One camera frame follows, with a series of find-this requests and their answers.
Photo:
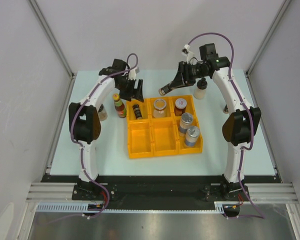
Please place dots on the black-cap squeeze bottle right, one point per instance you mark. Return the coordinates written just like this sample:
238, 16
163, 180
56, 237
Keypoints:
201, 88

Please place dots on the tall red sauce bottle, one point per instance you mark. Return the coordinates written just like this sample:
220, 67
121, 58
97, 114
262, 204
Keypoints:
119, 106

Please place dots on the clear flask-shaped glass jar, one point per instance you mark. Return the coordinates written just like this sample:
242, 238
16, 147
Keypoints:
160, 108

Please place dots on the small black-lid spice jar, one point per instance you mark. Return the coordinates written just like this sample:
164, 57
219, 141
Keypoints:
137, 112

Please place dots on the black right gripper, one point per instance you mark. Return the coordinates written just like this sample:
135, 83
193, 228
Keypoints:
183, 76

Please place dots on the white slotted cable duct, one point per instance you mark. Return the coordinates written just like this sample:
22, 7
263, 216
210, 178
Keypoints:
93, 208

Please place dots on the black-cap spice bottle left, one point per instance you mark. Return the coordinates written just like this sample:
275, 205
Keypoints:
102, 113

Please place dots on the blue-label pearl jar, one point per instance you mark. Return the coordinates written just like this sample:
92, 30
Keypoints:
191, 136
185, 123

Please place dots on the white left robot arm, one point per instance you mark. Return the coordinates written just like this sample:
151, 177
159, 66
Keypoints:
84, 122

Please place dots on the dark spice shaker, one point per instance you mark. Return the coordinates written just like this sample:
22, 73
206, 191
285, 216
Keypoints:
165, 89
225, 109

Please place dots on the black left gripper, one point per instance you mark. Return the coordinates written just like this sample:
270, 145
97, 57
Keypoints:
133, 93

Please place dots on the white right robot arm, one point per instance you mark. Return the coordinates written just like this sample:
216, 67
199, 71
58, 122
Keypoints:
243, 119

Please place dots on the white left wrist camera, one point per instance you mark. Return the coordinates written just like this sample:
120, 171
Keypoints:
132, 75

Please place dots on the yellow six-compartment tray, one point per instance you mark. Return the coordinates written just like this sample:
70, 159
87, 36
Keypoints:
158, 137

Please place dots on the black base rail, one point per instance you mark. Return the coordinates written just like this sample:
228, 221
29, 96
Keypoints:
162, 191

